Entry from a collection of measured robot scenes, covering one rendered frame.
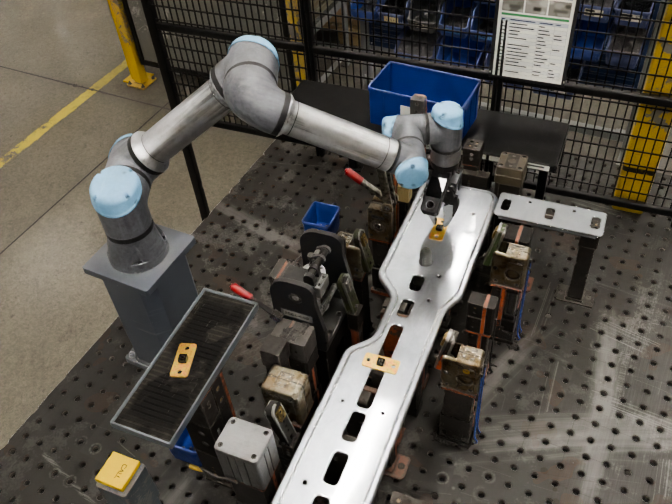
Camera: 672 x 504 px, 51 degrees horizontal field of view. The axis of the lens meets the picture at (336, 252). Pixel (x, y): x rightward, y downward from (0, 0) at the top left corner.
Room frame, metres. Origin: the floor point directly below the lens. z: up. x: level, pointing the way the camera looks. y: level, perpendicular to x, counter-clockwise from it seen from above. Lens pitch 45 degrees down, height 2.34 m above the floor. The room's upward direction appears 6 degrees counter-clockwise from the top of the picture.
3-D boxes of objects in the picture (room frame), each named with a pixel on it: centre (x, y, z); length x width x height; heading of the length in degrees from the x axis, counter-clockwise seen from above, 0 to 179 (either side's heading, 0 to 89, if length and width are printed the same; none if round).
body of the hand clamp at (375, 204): (1.44, -0.14, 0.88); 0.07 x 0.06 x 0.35; 64
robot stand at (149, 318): (1.29, 0.50, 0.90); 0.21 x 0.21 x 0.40; 59
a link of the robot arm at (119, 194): (1.30, 0.50, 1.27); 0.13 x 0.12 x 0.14; 177
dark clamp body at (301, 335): (1.00, 0.11, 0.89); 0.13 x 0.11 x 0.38; 64
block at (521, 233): (1.35, -0.49, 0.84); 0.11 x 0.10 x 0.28; 64
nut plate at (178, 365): (0.89, 0.34, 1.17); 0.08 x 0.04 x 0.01; 170
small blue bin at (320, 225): (1.71, 0.04, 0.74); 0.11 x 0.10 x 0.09; 154
